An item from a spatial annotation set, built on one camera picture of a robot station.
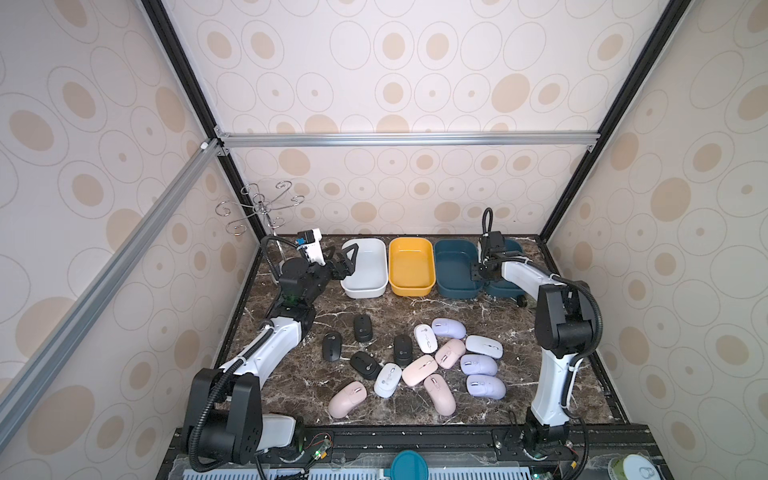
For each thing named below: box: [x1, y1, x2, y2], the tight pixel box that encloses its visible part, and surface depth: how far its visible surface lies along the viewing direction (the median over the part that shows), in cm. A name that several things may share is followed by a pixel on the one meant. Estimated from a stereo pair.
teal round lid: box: [384, 450, 429, 480], surface depth 66 cm
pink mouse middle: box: [401, 355, 439, 386], surface depth 87 cm
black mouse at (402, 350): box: [393, 334, 413, 370], surface depth 89 cm
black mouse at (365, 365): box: [349, 351, 383, 381], surface depth 87 cm
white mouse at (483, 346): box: [465, 335, 504, 359], surface depth 91 cm
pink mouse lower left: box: [328, 381, 368, 419], surface depth 81 cm
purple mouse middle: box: [460, 354, 498, 376], surface depth 87 cm
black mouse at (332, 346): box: [322, 331, 342, 362], surface depth 91 cm
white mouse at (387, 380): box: [374, 362, 402, 399], surface depth 84 cm
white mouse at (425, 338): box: [413, 324, 438, 354], surface depth 92 cm
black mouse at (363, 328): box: [354, 314, 373, 343], surface depth 94 cm
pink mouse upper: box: [434, 339, 466, 370], surface depth 88 cm
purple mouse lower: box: [466, 375, 507, 400], surface depth 83 cm
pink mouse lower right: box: [424, 374, 456, 416], surface depth 82 cm
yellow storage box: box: [388, 237, 436, 297], surface depth 112 cm
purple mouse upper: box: [431, 318, 467, 339], surface depth 94 cm
